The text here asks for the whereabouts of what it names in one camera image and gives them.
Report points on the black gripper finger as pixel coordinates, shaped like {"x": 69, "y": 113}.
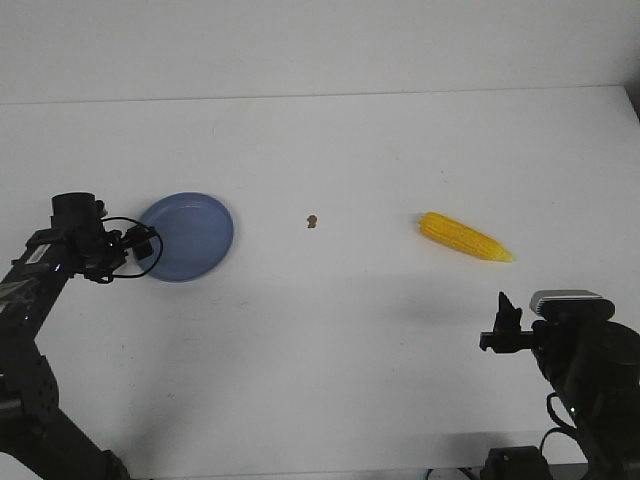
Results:
{"x": 508, "y": 317}

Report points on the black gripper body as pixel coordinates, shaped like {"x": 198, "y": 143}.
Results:
{"x": 507, "y": 342}
{"x": 138, "y": 240}

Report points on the blue round plate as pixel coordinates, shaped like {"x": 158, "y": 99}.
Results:
{"x": 196, "y": 232}

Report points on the yellow corn cob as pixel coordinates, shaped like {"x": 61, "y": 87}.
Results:
{"x": 462, "y": 238}

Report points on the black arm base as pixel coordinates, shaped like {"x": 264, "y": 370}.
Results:
{"x": 517, "y": 463}

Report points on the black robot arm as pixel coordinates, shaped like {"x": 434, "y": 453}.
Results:
{"x": 34, "y": 429}
{"x": 592, "y": 364}

